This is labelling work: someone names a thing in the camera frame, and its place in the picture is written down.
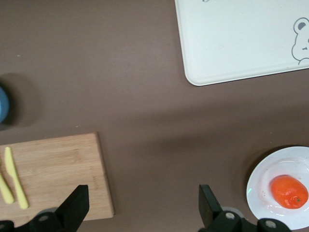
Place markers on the yellow plastic knife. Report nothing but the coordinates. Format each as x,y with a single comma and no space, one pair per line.
14,178

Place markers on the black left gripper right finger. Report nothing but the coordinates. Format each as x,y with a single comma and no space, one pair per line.
208,207

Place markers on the yellow plastic fork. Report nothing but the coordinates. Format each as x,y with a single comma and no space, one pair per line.
5,191

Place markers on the blue bowl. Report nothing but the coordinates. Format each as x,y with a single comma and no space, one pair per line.
3,105

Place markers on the wooden cutting board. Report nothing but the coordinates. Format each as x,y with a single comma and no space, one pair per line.
60,164

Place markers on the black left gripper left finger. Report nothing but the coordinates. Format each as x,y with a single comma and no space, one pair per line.
74,207

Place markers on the orange tangerine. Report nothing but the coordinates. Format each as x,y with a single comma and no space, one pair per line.
288,192

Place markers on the white round plate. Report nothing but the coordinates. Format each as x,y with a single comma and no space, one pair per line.
260,183

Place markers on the cream bear print tray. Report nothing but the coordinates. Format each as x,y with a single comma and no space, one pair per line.
241,41

